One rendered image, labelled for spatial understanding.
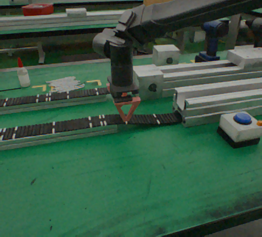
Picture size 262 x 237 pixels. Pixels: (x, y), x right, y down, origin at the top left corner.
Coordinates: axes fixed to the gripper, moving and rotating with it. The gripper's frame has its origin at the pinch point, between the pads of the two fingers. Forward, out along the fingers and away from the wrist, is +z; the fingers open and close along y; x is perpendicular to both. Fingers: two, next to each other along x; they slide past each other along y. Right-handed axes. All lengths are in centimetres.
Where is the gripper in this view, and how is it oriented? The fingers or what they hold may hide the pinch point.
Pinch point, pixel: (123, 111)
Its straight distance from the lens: 65.1
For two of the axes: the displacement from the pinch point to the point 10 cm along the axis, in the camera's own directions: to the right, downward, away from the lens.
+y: -2.6, -5.0, 8.2
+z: 0.0, 8.5, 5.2
